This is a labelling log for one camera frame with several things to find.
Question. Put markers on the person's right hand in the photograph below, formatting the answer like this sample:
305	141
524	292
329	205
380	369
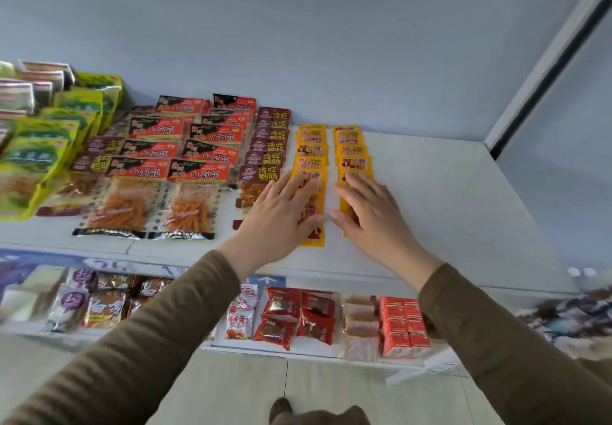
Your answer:
382	229

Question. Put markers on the person's left hand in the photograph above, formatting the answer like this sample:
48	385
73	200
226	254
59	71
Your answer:
272	229

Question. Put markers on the white metal shelf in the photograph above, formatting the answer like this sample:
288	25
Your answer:
454	209

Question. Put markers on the black red noodle snack packet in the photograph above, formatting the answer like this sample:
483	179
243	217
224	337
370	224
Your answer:
124	209
181	104
224	121
155	128
191	209

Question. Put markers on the orange clear snack packet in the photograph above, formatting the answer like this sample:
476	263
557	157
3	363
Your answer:
311	137
313	128
311	151

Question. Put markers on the row of white red snacks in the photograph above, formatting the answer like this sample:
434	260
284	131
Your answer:
241	317

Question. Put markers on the row of orange clear snacks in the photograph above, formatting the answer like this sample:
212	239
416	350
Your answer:
351	138

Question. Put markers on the pile of black red snacks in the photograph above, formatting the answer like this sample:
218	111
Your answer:
210	151

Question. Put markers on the stack of maroon snacks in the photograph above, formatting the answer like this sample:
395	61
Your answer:
275	114

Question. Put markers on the row of orange noodle snacks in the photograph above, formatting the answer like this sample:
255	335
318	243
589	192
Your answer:
105	307

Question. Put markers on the white purple snack packet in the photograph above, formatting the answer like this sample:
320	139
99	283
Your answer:
67	307
83	277

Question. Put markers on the pile of yellow snack packets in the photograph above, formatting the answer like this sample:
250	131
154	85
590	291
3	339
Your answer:
95	83

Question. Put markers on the pile of red snack packets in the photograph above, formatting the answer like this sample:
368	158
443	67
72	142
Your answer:
43	76

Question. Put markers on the person's left forearm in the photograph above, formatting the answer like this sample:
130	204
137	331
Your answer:
119	353

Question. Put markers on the person's right forearm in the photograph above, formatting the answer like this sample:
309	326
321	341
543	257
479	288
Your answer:
526	343

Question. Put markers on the person's brown shoe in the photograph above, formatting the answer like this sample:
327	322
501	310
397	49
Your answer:
279	409

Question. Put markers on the pack of water bottles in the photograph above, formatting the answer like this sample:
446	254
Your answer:
581	272

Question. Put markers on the hanging strip of black packets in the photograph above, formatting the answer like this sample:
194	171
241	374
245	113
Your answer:
569	319

